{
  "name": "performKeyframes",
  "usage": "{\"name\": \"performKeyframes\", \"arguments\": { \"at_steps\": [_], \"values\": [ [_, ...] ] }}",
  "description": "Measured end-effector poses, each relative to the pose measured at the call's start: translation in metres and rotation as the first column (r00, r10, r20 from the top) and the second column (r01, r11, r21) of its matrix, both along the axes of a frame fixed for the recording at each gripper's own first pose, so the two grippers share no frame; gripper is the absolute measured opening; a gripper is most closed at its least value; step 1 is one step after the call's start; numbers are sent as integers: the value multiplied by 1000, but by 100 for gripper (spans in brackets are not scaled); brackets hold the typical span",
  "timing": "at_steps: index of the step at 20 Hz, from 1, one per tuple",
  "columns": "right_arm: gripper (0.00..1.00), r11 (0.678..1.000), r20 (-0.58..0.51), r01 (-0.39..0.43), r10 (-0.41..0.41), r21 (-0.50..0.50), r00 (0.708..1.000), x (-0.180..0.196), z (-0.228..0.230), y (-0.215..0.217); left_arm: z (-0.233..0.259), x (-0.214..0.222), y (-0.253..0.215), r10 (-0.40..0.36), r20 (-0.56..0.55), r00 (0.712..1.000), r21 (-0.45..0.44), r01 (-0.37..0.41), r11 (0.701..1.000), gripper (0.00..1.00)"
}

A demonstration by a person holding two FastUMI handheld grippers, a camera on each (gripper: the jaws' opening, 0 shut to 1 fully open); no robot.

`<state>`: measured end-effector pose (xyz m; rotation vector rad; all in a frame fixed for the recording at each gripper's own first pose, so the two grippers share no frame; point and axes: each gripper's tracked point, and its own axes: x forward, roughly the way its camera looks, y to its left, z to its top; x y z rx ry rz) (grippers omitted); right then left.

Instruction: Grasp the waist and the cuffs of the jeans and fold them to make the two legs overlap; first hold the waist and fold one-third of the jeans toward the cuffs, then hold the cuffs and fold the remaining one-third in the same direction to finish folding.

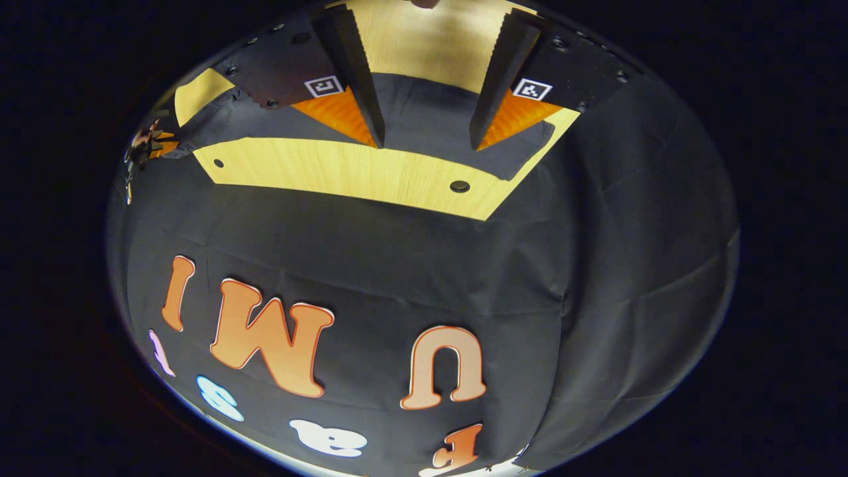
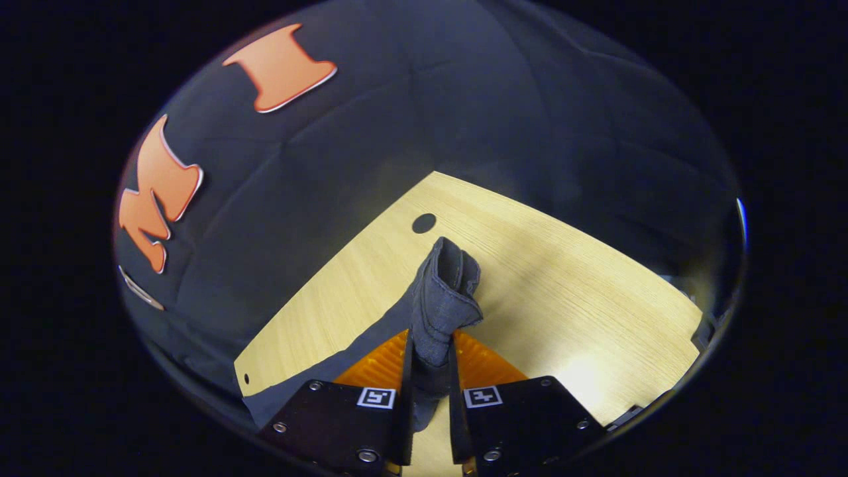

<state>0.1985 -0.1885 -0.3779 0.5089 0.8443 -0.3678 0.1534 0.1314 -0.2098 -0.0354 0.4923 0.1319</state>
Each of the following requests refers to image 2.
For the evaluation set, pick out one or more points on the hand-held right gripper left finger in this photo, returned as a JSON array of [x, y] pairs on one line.
[[405, 411]]

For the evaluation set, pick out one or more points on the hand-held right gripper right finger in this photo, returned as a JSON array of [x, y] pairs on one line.
[[457, 424]]

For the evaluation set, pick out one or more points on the dark grey jeans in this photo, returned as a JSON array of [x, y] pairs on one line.
[[440, 305]]

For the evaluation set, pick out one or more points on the black backdrop cloth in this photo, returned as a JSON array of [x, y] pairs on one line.
[[464, 99]]

